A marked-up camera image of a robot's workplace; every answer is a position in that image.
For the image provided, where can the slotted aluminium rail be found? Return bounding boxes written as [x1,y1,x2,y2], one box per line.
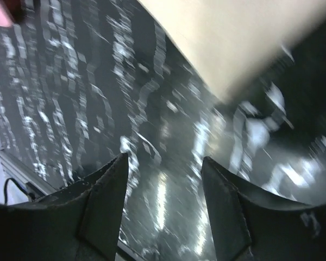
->
[0,150,57,198]

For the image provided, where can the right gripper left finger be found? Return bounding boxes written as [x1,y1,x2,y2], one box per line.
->
[0,153,129,260]

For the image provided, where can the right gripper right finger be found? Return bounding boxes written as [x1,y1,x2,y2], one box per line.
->
[201,157,326,260]

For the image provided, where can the beige cloth napkin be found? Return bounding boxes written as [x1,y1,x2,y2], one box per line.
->
[141,1,326,103]

